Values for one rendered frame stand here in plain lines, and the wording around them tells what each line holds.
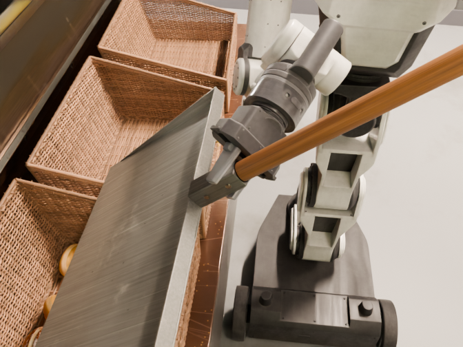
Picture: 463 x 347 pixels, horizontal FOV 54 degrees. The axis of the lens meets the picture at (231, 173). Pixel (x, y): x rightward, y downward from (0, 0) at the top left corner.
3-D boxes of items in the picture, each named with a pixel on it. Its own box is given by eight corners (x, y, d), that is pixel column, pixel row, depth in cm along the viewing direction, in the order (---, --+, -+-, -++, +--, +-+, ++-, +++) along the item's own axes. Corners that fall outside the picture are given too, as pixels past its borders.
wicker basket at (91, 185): (49, 230, 138) (19, 165, 118) (103, 116, 177) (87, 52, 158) (207, 242, 135) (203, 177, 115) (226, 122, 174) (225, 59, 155)
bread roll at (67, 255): (93, 250, 129) (81, 254, 132) (75, 237, 126) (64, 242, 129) (78, 280, 122) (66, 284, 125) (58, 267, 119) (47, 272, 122)
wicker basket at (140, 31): (108, 109, 180) (93, 47, 160) (138, 38, 220) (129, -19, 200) (230, 114, 178) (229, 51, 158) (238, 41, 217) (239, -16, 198)
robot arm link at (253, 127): (233, 129, 60) (278, 62, 63) (196, 129, 67) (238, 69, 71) (288, 184, 66) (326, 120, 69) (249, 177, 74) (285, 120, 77)
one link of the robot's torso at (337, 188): (301, 180, 155) (320, 71, 118) (353, 184, 154) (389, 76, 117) (300, 217, 146) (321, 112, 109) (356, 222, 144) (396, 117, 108)
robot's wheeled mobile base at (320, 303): (252, 211, 215) (255, 160, 191) (363, 220, 211) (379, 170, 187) (240, 341, 171) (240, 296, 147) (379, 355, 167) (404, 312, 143)
